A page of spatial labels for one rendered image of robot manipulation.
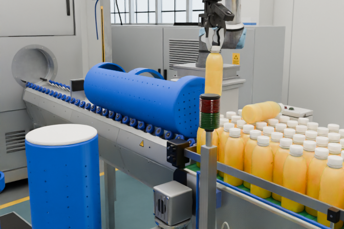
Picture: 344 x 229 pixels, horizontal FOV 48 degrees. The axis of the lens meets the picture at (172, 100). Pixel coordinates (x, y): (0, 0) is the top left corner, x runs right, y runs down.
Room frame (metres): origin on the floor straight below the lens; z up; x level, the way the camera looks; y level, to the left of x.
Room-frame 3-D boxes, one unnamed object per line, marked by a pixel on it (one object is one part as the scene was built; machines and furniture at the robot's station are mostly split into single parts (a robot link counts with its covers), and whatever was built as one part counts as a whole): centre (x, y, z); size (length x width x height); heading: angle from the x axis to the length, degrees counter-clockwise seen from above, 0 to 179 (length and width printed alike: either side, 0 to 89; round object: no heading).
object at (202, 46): (2.22, -0.22, 1.39); 0.13 x 0.12 x 0.14; 73
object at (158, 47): (4.15, -0.08, 0.72); 2.15 x 0.54 x 1.45; 45
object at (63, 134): (1.51, 0.44, 1.03); 0.28 x 0.28 x 0.01
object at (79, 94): (2.71, 0.67, 1.00); 0.10 x 0.04 x 0.15; 128
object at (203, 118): (1.14, -0.11, 1.18); 0.06 x 0.06 x 0.05
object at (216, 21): (1.61, -0.16, 1.51); 0.09 x 0.08 x 0.12; 32
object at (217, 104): (1.14, -0.11, 1.23); 0.06 x 0.06 x 0.04
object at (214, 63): (1.57, -0.17, 1.27); 0.07 x 0.07 x 0.19
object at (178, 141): (1.51, -0.03, 0.95); 0.10 x 0.07 x 0.10; 128
